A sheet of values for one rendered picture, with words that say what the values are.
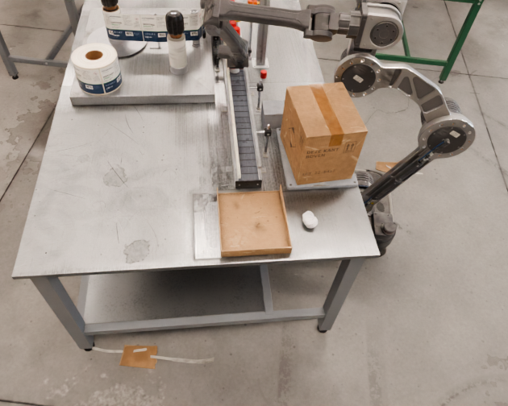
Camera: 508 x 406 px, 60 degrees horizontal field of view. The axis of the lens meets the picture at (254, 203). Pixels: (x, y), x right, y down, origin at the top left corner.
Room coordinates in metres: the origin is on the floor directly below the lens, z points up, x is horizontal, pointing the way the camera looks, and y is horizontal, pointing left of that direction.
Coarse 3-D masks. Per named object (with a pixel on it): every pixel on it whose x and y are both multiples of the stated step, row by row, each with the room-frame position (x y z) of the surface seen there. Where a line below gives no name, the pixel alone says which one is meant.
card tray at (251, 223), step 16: (256, 192) 1.15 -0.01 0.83; (272, 192) 1.16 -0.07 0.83; (224, 208) 1.06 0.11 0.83; (240, 208) 1.06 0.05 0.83; (256, 208) 1.07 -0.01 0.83; (272, 208) 1.08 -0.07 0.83; (224, 224) 0.98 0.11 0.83; (240, 224) 0.99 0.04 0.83; (256, 224) 0.99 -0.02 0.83; (272, 224) 1.00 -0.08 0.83; (288, 224) 0.98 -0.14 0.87; (224, 240) 0.91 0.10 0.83; (240, 240) 0.91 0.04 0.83; (256, 240) 0.92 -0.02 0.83; (272, 240) 0.92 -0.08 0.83; (288, 240) 0.93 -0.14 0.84; (224, 256) 0.84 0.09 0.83
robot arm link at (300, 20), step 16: (208, 0) 1.45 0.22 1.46; (224, 0) 1.41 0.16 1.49; (208, 16) 1.40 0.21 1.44; (224, 16) 1.38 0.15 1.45; (240, 16) 1.39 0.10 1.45; (256, 16) 1.39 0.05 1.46; (272, 16) 1.40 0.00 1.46; (288, 16) 1.40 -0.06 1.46; (304, 16) 1.41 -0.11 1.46; (304, 32) 1.38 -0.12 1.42; (320, 32) 1.37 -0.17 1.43
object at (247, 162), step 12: (240, 72) 1.88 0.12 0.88; (240, 84) 1.79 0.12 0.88; (240, 96) 1.70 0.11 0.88; (240, 108) 1.61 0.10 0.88; (240, 120) 1.53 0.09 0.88; (240, 132) 1.45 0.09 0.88; (240, 144) 1.37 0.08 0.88; (252, 144) 1.38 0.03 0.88; (240, 156) 1.30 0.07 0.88; (252, 156) 1.31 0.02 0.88; (240, 168) 1.23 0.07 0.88; (252, 168) 1.24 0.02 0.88; (240, 180) 1.17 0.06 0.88; (252, 180) 1.18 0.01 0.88
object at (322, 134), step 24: (288, 96) 1.45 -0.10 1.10; (312, 96) 1.43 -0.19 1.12; (336, 96) 1.45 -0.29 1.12; (288, 120) 1.41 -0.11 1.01; (312, 120) 1.29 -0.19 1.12; (336, 120) 1.30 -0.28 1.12; (360, 120) 1.32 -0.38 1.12; (288, 144) 1.36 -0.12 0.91; (312, 144) 1.20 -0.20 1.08; (336, 144) 1.23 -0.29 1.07; (360, 144) 1.26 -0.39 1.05; (312, 168) 1.21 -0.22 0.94; (336, 168) 1.24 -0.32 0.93
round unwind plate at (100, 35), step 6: (96, 30) 2.13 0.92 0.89; (102, 30) 2.13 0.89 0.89; (90, 36) 2.06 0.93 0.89; (96, 36) 2.07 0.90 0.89; (102, 36) 2.07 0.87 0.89; (90, 42) 2.01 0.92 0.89; (96, 42) 2.02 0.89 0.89; (102, 42) 2.02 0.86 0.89; (108, 42) 2.03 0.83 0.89; (126, 42) 2.04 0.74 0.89; (132, 42) 2.04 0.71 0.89; (138, 42) 2.05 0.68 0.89; (144, 42) 2.05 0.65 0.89; (120, 48) 1.98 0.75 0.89; (126, 48) 1.98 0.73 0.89; (132, 48) 1.99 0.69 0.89; (138, 48) 1.99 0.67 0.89; (120, 54) 1.93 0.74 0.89; (126, 54) 1.93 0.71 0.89
